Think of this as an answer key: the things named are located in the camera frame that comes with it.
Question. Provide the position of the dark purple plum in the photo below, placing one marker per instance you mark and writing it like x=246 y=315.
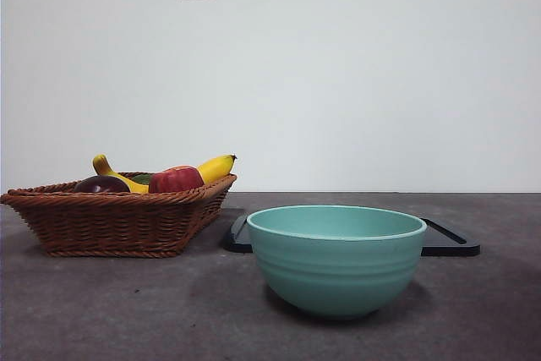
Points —
x=101 y=185

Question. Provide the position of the yellow banana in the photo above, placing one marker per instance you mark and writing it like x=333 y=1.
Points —
x=215 y=168

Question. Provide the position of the red apple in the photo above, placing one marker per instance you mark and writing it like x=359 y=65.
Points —
x=175 y=179

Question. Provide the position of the green fruit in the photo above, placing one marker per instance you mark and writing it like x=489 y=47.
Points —
x=141 y=178

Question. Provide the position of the teal ribbed bowl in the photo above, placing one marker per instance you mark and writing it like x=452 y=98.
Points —
x=338 y=276

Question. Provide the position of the brown wicker basket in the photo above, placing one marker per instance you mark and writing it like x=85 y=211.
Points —
x=114 y=225

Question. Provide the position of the black rectangular tray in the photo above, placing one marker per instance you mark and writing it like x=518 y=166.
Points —
x=448 y=244

